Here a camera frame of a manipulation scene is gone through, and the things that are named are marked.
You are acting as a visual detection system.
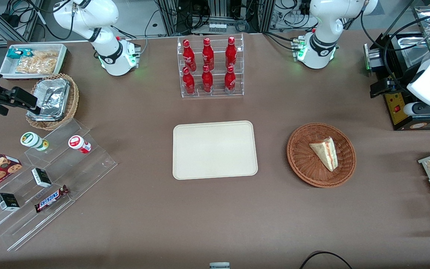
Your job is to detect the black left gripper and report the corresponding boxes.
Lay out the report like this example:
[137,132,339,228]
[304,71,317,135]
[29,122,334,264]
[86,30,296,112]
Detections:
[370,77,406,99]

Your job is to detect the white rectangular snack tray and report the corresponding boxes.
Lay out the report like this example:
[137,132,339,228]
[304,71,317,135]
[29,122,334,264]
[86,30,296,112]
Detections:
[0,43,68,80]

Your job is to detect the light wicker basket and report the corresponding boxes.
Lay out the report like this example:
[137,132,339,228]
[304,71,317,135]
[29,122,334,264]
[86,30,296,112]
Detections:
[26,73,80,131]

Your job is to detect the wrapped triangular sandwich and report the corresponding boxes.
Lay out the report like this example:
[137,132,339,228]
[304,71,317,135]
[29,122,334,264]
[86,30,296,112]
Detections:
[309,137,339,172]

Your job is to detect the brown wicker basket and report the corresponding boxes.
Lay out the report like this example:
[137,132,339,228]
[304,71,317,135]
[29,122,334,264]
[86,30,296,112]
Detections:
[287,123,356,188]

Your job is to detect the beige plastic tray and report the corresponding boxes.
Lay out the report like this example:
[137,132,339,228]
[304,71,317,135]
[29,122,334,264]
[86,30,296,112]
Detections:
[172,120,259,180]

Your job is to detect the black appliance with yellow panel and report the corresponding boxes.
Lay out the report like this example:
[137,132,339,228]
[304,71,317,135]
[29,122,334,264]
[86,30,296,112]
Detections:
[364,32,430,131]

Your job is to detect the stack of foil containers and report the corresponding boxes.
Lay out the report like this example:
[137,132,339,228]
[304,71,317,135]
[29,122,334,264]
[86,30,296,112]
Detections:
[27,78,71,121]

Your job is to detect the green lid sunflower cup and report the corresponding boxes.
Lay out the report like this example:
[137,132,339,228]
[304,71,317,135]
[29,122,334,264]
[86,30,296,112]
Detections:
[21,132,49,151]

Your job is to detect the clear bag of chips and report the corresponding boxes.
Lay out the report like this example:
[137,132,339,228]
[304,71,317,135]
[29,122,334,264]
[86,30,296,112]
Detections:
[15,50,59,74]

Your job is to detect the teal snack packet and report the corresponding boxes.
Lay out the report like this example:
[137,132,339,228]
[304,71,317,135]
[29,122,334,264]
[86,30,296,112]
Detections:
[7,48,34,60]

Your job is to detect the red lid yogurt cup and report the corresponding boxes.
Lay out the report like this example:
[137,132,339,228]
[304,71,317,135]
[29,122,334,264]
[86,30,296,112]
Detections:
[68,135,91,154]

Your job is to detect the small black box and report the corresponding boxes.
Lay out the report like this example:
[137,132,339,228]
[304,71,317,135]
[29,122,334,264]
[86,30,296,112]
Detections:
[0,193,20,211]
[31,168,52,188]

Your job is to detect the clear acrylic stepped shelf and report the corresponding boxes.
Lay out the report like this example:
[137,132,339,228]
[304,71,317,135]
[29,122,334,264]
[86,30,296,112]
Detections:
[0,118,118,251]

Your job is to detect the Snickers chocolate bar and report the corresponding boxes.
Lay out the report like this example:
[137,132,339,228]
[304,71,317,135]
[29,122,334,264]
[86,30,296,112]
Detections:
[35,185,70,213]

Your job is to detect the red cola bottle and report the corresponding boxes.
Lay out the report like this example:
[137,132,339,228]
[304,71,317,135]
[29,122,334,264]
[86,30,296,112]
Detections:
[225,37,237,69]
[202,65,214,93]
[183,39,197,71]
[224,65,236,93]
[182,67,196,95]
[202,38,215,71]

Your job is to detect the clear acrylic bottle rack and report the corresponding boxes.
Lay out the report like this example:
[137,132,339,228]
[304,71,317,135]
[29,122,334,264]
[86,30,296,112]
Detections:
[177,34,244,98]

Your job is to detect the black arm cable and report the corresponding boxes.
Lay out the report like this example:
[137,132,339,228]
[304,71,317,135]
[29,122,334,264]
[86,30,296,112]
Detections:
[361,7,430,81]

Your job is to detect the aluminium frame structure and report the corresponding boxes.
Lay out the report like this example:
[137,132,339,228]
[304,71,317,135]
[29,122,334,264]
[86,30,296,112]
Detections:
[155,0,275,36]

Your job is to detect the black cable loop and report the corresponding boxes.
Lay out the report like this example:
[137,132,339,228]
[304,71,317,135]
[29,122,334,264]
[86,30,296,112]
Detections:
[299,251,353,269]

